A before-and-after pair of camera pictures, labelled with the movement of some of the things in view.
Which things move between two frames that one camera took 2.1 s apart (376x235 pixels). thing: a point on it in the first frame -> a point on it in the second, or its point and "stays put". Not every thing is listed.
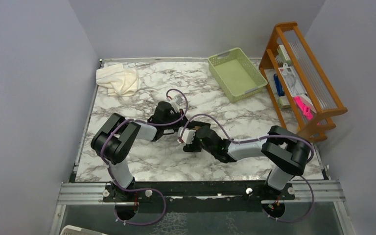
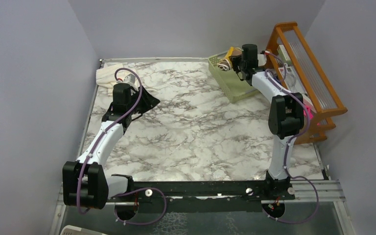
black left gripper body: [174, 116] -> [134, 96]
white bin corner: [74, 230] stays put
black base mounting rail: [177, 197] stays put
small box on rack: [282, 51] stays put
